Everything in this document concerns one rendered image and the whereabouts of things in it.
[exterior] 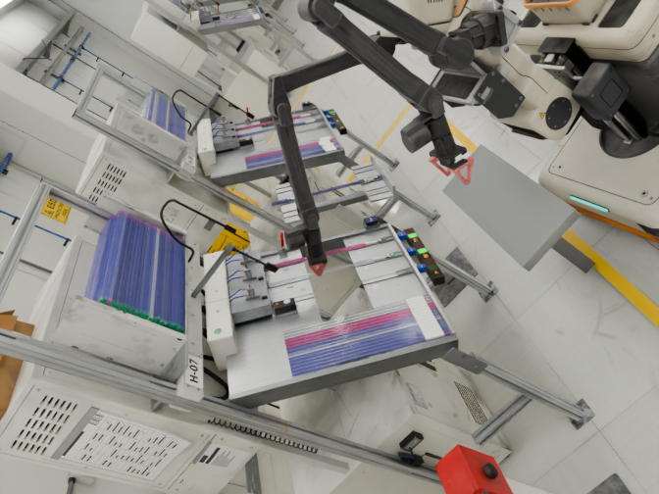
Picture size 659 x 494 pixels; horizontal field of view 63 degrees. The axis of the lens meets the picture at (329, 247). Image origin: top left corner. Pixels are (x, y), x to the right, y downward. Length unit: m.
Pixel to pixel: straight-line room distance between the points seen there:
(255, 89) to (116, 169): 3.75
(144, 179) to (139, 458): 1.47
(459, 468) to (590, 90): 1.16
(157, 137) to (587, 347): 2.16
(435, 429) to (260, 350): 0.69
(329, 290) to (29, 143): 2.80
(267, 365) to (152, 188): 1.41
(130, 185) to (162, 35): 3.55
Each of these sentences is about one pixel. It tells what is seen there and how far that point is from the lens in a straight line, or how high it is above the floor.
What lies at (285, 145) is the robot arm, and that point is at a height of 1.34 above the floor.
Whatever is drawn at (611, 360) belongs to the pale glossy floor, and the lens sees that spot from 2.27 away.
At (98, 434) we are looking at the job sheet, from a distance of 1.73.
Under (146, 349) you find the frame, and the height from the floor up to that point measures 1.47.
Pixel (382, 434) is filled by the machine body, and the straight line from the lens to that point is 1.97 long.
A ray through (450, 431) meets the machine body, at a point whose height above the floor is 0.41.
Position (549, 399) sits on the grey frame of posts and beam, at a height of 0.23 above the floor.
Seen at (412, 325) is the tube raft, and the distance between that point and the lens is 1.74.
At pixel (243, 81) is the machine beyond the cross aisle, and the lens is 6.36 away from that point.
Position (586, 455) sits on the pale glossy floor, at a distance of 2.24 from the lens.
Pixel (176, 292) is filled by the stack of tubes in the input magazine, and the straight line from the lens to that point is 1.78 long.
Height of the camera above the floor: 1.94
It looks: 29 degrees down
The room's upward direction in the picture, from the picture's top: 61 degrees counter-clockwise
